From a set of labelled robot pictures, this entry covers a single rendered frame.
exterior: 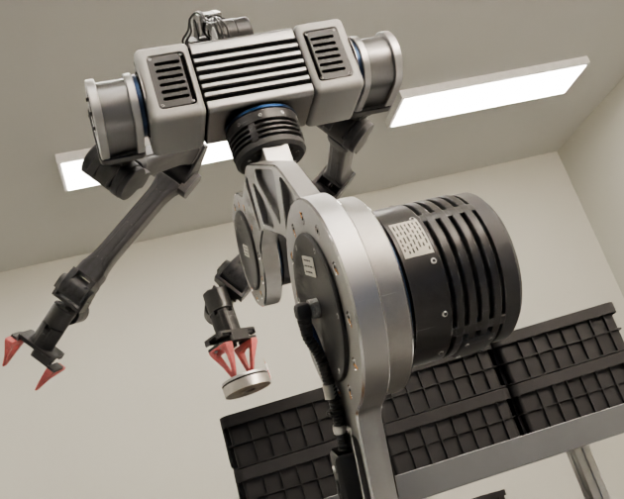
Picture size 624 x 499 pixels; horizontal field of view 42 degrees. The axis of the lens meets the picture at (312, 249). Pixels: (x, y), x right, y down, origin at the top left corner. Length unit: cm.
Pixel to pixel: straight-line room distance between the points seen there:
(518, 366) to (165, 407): 365
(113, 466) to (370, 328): 445
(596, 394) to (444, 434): 34
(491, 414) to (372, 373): 98
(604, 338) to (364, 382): 114
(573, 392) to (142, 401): 374
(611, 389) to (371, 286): 115
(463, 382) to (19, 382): 391
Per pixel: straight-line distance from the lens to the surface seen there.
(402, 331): 80
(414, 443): 171
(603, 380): 186
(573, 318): 186
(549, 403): 180
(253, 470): 166
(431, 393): 174
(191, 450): 517
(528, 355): 180
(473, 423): 175
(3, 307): 548
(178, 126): 145
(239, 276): 182
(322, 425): 169
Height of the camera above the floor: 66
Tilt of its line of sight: 19 degrees up
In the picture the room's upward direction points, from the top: 18 degrees counter-clockwise
